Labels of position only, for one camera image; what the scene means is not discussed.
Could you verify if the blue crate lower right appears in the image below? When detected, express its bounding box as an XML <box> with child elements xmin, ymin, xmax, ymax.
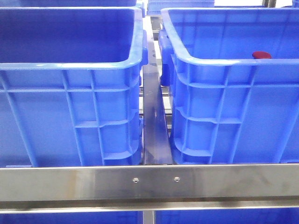
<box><xmin>156</xmin><ymin>208</ymin><xmax>299</xmax><ymax>224</ymax></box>

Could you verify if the blue plastic crate left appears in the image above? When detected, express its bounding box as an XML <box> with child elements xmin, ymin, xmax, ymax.
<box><xmin>0</xmin><ymin>7</ymin><xmax>148</xmax><ymax>168</ymax></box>

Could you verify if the red mushroom push button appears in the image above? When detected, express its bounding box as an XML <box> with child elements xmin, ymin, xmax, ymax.
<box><xmin>252</xmin><ymin>51</ymin><xmax>272</xmax><ymax>59</ymax></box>

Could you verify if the blue plastic crate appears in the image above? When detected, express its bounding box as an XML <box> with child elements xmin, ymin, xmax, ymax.
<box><xmin>159</xmin><ymin>7</ymin><xmax>299</xmax><ymax>164</ymax></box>
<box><xmin>0</xmin><ymin>7</ymin><xmax>148</xmax><ymax>168</ymax></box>

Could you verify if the blue crate lower left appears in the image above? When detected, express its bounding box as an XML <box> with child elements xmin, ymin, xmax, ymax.
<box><xmin>0</xmin><ymin>211</ymin><xmax>143</xmax><ymax>224</ymax></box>

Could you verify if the blue plastic crate right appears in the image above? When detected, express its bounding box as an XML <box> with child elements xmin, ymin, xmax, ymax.
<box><xmin>159</xmin><ymin>7</ymin><xmax>299</xmax><ymax>164</ymax></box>

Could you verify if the steel centre divider rail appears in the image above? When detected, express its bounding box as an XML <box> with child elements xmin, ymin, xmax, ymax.
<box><xmin>142</xmin><ymin>16</ymin><xmax>173</xmax><ymax>165</ymax></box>

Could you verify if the blue crate rear centre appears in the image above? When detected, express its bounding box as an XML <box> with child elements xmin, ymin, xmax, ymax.
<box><xmin>147</xmin><ymin>0</ymin><xmax>215</xmax><ymax>15</ymax></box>

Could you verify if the stainless steel front rail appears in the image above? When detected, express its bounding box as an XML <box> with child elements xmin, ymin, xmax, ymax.
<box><xmin>0</xmin><ymin>164</ymin><xmax>299</xmax><ymax>213</ymax></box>

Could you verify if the blue crate rear left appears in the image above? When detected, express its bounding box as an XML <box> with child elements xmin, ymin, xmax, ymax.
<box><xmin>0</xmin><ymin>0</ymin><xmax>145</xmax><ymax>17</ymax></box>

